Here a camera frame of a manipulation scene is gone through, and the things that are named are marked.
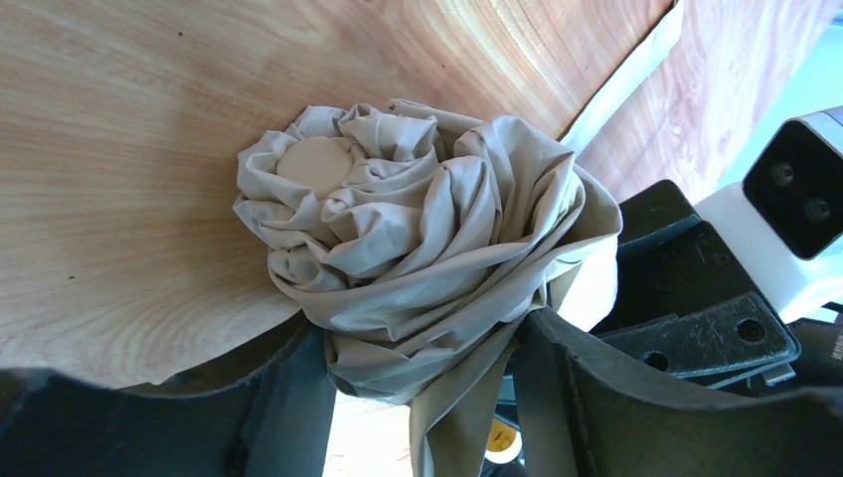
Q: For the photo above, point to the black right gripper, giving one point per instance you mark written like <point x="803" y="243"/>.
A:
<point x="685" y="306"/>

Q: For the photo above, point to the left gripper black finger view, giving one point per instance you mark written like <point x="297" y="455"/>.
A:
<point x="262" y="409"/>

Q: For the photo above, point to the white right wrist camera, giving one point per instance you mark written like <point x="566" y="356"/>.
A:
<point x="783" y="220"/>

